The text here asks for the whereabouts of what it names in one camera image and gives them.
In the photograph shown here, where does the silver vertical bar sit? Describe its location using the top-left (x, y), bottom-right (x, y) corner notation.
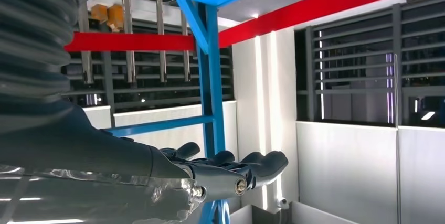
top-left (155, 0), bottom-right (168, 83)
top-left (179, 10), bottom-right (192, 82)
top-left (121, 0), bottom-right (137, 84)
top-left (78, 2), bottom-right (94, 85)

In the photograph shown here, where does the blue metal shelf rack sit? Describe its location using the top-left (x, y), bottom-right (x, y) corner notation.
top-left (104, 0), bottom-right (300, 224)

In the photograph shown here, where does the orange box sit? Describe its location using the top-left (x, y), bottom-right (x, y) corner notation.
top-left (91, 4), bottom-right (109, 25)
top-left (107, 4), bottom-right (125, 33)

